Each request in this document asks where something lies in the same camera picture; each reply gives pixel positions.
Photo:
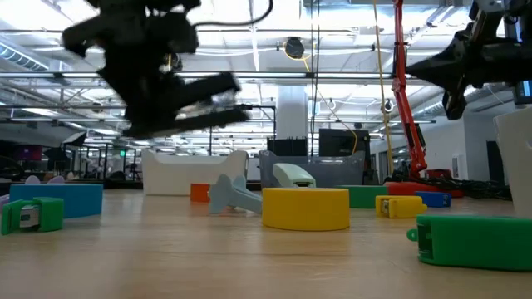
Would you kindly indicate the green mini stapler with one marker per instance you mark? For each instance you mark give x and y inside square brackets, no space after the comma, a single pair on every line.
[52,214]

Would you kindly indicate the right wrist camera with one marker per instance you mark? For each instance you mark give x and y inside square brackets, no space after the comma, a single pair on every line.
[454,106]

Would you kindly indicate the white plastic bin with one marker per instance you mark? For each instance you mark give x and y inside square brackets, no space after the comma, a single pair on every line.
[183,174]

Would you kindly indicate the blue mini stapler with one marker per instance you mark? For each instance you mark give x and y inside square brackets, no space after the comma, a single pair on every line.
[432,199]

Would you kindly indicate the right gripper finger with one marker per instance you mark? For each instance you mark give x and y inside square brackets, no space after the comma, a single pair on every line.
[438,70]

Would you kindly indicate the orange tape roll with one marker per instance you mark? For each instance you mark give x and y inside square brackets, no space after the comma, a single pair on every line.
[199,193]

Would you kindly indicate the black box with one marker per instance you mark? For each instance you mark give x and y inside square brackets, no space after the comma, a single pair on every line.
[287,147]

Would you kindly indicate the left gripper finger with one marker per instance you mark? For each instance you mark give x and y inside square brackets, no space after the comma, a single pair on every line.
[199,120]
[208,89]

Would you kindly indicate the large green block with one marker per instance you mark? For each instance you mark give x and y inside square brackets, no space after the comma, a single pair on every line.
[478,243]

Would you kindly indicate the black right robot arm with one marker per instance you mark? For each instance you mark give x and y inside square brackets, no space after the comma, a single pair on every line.
[515,10]

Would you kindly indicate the blue tape roll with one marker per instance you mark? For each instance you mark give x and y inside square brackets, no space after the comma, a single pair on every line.
[75,199]

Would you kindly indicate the green tape roll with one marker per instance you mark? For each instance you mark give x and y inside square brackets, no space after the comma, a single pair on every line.
[367,197]

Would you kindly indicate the yellow tape roll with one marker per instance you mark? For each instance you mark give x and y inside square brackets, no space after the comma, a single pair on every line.
[305,209]

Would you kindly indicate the lilac staple remover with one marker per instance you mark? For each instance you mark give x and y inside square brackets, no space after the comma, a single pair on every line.
[32,179]

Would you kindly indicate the translucent grey bin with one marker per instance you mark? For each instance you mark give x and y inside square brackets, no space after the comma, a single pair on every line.
[336,170]

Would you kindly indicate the yellow mini stapler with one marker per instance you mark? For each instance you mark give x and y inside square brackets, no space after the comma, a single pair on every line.
[405,205]

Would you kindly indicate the mint green stapler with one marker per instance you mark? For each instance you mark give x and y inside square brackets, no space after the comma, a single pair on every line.
[291,173]

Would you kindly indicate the white square pillar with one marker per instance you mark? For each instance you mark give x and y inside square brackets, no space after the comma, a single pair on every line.
[292,112]

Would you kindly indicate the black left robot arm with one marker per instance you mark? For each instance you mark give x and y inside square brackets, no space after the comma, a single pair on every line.
[124,4]

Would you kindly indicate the black screen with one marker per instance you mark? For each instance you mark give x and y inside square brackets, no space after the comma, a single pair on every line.
[341,143]

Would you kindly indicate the light blue staple remover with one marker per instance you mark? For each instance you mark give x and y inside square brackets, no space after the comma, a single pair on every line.
[226,195]

